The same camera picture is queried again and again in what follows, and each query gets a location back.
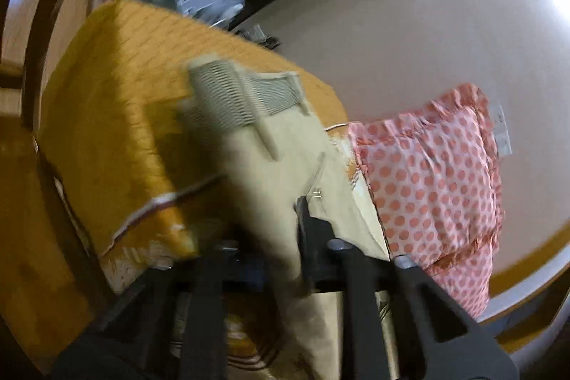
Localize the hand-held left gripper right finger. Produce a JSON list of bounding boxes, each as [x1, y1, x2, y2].
[[296, 195, 491, 380]]

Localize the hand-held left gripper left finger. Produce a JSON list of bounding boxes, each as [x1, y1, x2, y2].
[[89, 244, 269, 380]]

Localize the beige pants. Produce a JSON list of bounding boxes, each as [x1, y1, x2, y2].
[[177, 55, 393, 380]]

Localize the pink polka dot pillow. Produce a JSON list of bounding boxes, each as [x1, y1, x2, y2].
[[346, 83, 507, 318]]

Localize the yellow quilted blanket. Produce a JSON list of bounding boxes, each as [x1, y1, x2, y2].
[[38, 0, 349, 260]]

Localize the white plastic clutter pile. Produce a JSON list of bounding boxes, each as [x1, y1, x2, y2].
[[175, 0, 247, 27]]

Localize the white wall socket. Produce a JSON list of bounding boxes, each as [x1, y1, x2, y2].
[[489, 104, 514, 156]]

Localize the dark wooden door frame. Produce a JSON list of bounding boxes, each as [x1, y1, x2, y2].
[[20, 0, 128, 131]]

